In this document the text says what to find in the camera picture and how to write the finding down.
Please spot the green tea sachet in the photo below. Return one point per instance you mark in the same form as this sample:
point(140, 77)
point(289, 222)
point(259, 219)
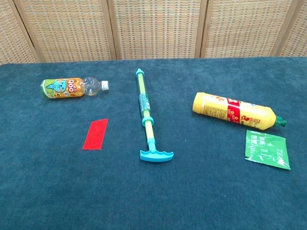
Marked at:
point(265, 149)

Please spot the woven rattan folding screen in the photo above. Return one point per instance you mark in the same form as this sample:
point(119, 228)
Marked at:
point(156, 28)

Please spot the blue yellow water pump toy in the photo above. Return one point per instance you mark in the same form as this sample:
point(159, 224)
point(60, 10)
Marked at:
point(146, 112)

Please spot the orange Qoo drink bottle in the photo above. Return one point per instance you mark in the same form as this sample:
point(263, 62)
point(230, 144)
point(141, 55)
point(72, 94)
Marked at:
point(63, 88)

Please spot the blue tablecloth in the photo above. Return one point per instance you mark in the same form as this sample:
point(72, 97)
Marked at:
point(153, 148)

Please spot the yellow bottle with green cap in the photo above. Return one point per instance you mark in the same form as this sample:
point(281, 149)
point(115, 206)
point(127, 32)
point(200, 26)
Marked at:
point(233, 111)

